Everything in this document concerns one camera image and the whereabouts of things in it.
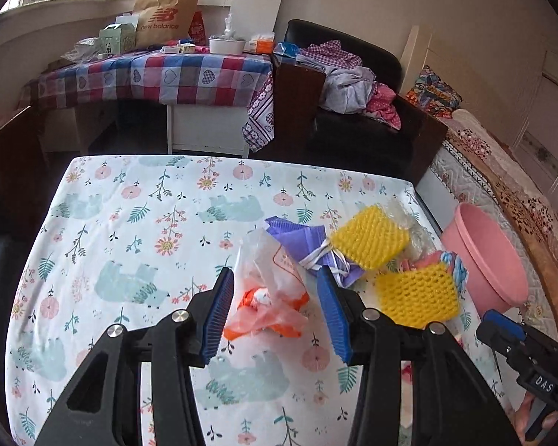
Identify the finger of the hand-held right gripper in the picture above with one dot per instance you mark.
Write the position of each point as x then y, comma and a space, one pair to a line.
502, 330

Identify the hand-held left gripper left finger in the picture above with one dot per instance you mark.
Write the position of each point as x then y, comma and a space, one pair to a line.
218, 316

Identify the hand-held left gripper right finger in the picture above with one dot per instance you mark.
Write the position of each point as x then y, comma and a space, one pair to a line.
332, 316

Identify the orange white plastic bag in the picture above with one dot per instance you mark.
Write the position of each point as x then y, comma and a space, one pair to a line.
269, 288

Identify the pink plastic bucket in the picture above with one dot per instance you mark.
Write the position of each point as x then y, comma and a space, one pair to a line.
488, 265

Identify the pink colourful wrapper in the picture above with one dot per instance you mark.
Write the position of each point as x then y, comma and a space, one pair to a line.
455, 265

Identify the purple plastic bag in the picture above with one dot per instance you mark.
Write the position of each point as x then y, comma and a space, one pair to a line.
293, 239

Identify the yellow knitted sponge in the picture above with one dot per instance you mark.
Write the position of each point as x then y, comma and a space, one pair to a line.
369, 237
418, 295

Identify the clear plastic wrapper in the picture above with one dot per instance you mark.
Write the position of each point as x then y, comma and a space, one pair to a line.
418, 234

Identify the person's right hand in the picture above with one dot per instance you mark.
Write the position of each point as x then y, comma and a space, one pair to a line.
523, 416

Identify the floral printed tablecloth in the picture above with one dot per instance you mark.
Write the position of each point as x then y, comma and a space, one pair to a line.
144, 241

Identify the brown leaf pattern blanket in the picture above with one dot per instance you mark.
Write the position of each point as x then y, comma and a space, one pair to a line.
530, 213

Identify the black leather armchair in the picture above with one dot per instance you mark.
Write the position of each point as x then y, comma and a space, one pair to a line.
353, 148

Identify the bed with quilted mattress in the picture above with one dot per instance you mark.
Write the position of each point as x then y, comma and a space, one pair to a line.
451, 167

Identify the white desk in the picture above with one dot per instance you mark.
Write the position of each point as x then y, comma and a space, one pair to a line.
204, 125

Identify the purple floral hanging cloth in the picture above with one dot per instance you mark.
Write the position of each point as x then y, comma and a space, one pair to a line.
260, 116

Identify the pink floral quilt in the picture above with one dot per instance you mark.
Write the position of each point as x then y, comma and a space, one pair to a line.
474, 125

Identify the pink dotted garment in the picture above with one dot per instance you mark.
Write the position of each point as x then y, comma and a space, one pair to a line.
386, 102

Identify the grey lilac garment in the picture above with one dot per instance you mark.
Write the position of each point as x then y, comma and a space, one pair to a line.
348, 88

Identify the plaid heart tablecloth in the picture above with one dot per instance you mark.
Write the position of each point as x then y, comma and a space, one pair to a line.
167, 76

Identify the colourful printed pillow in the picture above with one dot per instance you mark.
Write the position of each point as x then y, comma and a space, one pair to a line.
435, 90

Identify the dark wooden cabinet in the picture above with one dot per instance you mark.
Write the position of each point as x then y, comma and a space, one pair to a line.
9, 167

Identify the purple checked garment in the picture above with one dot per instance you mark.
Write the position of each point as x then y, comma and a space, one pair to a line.
330, 53

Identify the blue packet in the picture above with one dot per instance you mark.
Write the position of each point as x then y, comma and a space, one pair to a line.
286, 50

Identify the white round bowl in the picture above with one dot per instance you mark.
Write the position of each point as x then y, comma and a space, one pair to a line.
227, 45

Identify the cream bed headboard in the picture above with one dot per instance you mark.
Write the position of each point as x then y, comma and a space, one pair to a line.
416, 55

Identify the orange white tissue box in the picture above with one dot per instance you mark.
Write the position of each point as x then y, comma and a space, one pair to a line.
262, 44

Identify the red snack packet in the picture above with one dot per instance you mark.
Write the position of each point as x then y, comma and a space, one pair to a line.
197, 28

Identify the pale green box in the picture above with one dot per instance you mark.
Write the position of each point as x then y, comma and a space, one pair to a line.
116, 39

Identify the clear plastic bag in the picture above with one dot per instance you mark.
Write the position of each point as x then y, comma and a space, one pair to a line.
83, 50

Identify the brown paper shopping bag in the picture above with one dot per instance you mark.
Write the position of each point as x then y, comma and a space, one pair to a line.
167, 14

